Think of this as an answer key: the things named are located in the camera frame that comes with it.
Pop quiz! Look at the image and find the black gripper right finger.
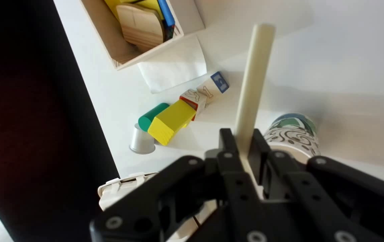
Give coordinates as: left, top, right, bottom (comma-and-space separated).
248, 128, 384, 242

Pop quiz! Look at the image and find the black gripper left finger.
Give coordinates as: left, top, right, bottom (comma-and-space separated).
89, 128, 265, 242

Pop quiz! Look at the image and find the cream plastic spoon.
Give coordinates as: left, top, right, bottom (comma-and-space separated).
234, 23, 277, 186

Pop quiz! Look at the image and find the patterned paper coffee cup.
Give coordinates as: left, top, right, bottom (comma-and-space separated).
263, 112, 321, 166

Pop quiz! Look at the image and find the white creamer capsule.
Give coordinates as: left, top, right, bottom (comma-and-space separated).
129, 123, 157, 155

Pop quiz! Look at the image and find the yellow cuboid block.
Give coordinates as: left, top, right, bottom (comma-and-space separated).
148, 99, 197, 147

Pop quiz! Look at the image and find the green cylinder block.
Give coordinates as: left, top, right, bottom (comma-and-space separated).
137, 101, 171, 132

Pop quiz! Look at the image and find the red small block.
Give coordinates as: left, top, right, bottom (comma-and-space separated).
180, 96, 200, 122

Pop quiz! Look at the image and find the white packet with blue square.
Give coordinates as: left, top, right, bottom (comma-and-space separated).
180, 70, 231, 113

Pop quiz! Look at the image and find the white paper sheet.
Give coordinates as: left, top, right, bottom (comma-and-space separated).
137, 35, 210, 95

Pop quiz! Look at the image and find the black sofa bench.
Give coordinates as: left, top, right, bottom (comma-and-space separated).
0, 0, 122, 242

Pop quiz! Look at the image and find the white open box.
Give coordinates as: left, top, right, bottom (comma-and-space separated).
81, 0, 207, 72

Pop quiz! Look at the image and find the wooden half-cylinder block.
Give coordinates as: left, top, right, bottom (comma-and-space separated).
116, 5, 165, 52

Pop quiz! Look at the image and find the blue long block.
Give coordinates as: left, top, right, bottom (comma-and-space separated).
157, 0, 176, 30

